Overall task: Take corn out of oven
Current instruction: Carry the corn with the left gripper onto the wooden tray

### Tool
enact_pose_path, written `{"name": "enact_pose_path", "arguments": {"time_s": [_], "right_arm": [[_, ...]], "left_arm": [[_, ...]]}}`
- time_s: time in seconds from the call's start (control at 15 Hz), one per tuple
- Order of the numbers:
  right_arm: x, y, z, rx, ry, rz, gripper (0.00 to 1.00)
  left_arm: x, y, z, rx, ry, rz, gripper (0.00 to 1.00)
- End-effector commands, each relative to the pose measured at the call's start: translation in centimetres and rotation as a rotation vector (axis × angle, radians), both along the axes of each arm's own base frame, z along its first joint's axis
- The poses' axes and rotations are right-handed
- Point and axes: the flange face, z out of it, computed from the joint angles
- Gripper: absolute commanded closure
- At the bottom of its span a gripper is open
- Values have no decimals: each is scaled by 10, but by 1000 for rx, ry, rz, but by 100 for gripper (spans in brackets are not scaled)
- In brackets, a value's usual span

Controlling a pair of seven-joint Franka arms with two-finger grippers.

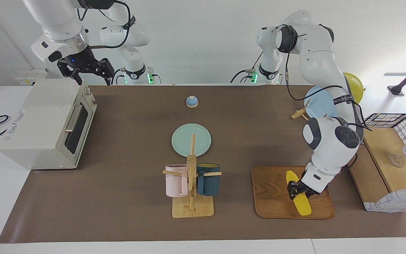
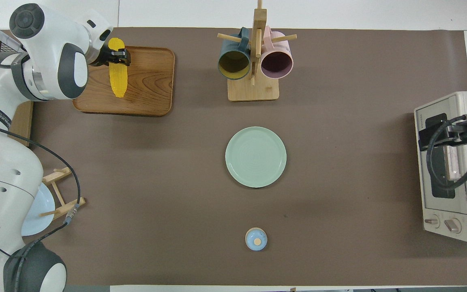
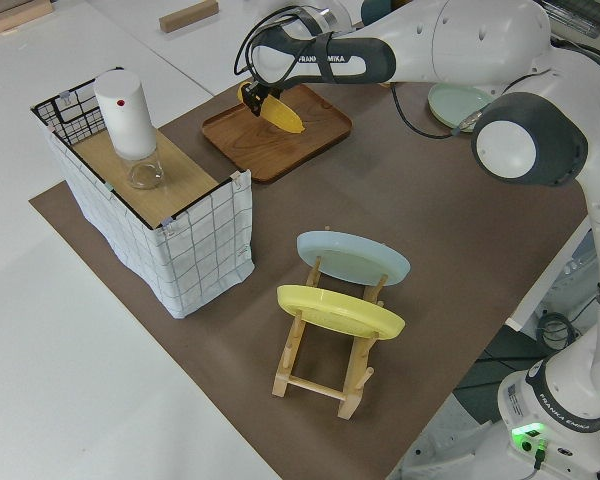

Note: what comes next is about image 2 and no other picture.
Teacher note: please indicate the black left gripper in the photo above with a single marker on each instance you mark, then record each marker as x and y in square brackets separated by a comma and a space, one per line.
[103, 56]

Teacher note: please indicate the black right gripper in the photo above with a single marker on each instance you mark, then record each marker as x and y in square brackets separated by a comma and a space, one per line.
[466, 136]

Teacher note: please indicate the yellow corn cob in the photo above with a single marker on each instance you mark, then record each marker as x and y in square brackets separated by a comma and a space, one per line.
[118, 83]

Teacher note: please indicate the pale green plate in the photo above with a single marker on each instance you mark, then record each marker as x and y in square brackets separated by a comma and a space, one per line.
[255, 157]

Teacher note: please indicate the beige oven knob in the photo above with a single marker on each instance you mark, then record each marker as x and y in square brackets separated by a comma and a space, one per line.
[453, 225]
[432, 221]

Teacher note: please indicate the wooden serving tray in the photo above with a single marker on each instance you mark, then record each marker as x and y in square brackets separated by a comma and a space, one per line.
[148, 85]

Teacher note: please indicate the dark teal mug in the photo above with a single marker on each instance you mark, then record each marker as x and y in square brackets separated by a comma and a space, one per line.
[233, 65]

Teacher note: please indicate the wooden mug tree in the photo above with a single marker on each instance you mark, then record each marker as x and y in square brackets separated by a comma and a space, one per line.
[253, 91]

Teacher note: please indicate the brown table mat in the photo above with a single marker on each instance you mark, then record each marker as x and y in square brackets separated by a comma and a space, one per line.
[176, 194]

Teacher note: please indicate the wooden plate rack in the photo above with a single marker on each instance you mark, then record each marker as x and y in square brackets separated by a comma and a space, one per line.
[71, 205]

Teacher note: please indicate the pink mug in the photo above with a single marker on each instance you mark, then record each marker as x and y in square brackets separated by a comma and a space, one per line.
[276, 65]

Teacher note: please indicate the light blue plate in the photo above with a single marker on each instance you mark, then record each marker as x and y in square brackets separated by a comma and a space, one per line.
[39, 219]

